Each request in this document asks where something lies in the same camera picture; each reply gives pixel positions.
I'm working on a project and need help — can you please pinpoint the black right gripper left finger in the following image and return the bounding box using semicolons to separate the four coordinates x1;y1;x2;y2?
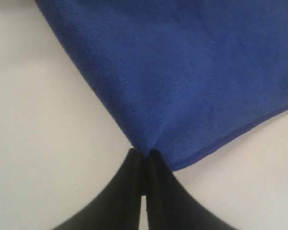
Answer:
55;149;143;230

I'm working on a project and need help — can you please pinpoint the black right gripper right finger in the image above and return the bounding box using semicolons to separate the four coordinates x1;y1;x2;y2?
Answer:
146;150;234;230

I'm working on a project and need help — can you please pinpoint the blue towel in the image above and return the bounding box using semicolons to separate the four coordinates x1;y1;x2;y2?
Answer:
37;0;288;170

